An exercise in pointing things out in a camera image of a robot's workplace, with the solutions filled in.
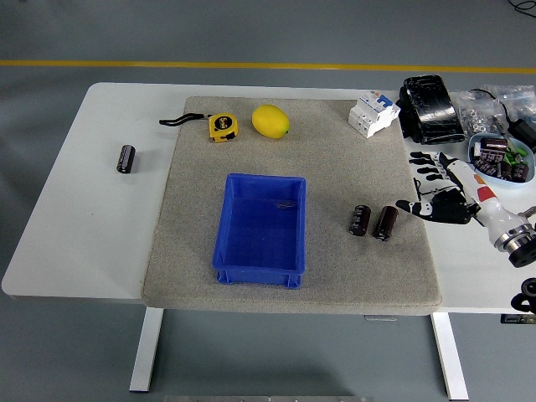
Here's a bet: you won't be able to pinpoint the black device in plastic wrap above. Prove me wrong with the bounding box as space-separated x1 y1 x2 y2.
395 75 467 147

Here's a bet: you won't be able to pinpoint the black power adapter with cable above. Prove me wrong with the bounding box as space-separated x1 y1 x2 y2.
468 87 536 148

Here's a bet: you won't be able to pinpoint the yellow lemon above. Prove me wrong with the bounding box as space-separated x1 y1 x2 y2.
251 105 291 138

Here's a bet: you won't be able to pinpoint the clear bag of small parts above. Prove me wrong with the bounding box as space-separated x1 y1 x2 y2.
481 84 536 122

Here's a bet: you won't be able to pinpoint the white blue circuit breaker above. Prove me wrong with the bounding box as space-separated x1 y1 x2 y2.
348 92 402 139

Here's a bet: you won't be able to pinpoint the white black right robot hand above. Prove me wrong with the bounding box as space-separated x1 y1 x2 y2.
395 151 524 246

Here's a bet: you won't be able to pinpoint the black table control panel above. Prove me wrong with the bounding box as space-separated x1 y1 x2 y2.
499 312 536 325

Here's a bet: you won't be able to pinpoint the small green parts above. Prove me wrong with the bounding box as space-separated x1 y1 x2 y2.
504 146 528 165

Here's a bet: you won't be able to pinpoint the white table leg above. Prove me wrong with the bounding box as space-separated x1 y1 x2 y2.
128 307 165 393
430 312 470 401

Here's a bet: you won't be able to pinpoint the black floor cable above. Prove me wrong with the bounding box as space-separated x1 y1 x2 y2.
507 0 536 18

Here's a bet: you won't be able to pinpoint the clear bag of metal nuts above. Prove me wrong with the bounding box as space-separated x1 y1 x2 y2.
455 90 508 136

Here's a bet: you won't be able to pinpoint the blue plastic box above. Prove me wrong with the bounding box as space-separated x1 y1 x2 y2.
212 173 307 291

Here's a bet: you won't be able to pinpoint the dark battery with white print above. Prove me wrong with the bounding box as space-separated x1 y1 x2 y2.
480 137 509 157
116 143 137 174
348 204 373 236
475 152 502 175

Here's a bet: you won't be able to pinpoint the light blue bowl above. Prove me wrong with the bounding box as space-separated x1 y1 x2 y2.
467 132 536 188

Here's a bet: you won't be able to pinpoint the grey-brown felt mat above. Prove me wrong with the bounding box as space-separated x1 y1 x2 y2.
141 95 443 317

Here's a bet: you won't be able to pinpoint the yellow tape measure with strap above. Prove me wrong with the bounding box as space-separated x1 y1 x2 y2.
158 112 240 144

